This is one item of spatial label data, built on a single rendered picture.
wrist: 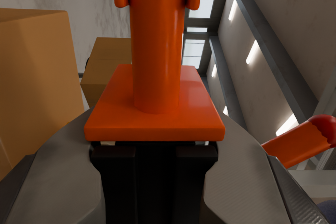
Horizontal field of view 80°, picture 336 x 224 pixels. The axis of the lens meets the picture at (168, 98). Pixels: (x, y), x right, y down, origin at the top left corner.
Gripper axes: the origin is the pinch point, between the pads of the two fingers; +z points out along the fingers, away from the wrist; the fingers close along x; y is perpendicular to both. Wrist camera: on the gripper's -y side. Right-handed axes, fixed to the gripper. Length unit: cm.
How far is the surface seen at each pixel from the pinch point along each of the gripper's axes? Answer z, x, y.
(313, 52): 340, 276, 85
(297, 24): 408, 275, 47
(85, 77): 130, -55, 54
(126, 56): 154, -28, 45
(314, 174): 108, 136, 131
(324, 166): 149, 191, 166
